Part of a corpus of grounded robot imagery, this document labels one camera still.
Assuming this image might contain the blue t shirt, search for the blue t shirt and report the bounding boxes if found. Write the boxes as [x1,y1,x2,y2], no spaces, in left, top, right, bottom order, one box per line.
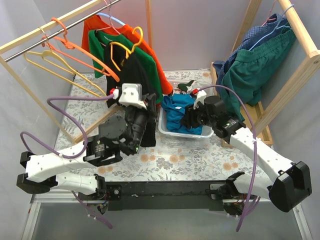
[161,93,203,135]

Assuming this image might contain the green and white t shirt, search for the green and white t shirt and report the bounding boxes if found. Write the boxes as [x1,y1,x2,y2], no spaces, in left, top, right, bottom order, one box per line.
[172,80,197,95]

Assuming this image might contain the black t shirt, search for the black t shirt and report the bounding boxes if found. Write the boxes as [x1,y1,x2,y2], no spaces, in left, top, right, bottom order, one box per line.
[99,43,160,154]

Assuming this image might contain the dark yellow plastic hanger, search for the dark yellow plastic hanger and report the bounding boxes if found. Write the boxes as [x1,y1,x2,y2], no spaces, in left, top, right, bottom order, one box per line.
[109,26,144,71]

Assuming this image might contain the orange plastic hanger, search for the orange plastic hanger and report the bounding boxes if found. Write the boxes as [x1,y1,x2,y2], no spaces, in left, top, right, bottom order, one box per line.
[42,17,120,83]

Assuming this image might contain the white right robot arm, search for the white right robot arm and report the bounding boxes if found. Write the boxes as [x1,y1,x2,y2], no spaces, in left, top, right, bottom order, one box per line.
[180,95,312,213]

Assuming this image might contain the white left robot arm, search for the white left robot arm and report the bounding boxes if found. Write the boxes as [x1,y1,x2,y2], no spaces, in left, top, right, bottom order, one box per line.
[16,88,157,200]

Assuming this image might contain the orange t shirt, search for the orange t shirt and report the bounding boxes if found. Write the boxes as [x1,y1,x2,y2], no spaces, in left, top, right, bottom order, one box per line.
[81,15,173,95]

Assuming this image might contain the white plastic basket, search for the white plastic basket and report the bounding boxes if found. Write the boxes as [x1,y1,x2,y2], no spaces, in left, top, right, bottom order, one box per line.
[158,79,214,139]

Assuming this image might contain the wooden clothes rack right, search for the wooden clothes rack right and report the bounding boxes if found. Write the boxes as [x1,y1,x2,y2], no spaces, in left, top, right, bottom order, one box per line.
[209,0,320,148]

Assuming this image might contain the teal green shorts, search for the teal green shorts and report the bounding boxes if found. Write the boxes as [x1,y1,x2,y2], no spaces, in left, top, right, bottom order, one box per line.
[216,28,296,120]

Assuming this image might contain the floral table cloth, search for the floral table cloth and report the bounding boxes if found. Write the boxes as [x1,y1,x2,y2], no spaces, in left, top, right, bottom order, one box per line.
[47,69,279,183]

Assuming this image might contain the blue checkered shorts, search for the blue checkered shorts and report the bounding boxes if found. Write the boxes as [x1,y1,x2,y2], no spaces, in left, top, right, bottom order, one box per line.
[212,13,291,85]

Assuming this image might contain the metal hanging rod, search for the metal hanging rod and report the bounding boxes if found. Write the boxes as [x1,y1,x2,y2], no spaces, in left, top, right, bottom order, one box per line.
[4,0,123,63]

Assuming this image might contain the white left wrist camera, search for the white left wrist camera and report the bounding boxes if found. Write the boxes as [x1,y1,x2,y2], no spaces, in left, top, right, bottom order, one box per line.
[110,83,147,110]

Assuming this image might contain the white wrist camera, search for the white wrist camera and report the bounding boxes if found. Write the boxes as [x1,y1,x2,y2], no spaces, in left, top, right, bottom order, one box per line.
[191,88,207,110]
[110,83,147,110]

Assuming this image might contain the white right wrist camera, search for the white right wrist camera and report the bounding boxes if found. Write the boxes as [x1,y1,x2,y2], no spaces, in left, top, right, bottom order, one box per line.
[191,88,207,110]

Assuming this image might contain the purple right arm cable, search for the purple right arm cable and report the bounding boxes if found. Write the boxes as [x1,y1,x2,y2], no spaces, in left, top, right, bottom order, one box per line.
[198,84,261,232]

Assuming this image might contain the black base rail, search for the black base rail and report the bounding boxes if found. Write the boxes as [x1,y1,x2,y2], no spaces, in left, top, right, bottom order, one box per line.
[78,180,242,211]

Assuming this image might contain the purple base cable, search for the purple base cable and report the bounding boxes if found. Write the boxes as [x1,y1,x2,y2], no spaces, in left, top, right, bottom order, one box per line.
[71,190,114,230]

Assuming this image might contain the light blue wire hanger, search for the light blue wire hanger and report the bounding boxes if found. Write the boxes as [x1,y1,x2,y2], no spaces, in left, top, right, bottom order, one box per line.
[249,4,295,51]

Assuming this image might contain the pink wire hanger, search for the pink wire hanger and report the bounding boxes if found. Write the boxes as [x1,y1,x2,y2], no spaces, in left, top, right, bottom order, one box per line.
[261,0,277,27]

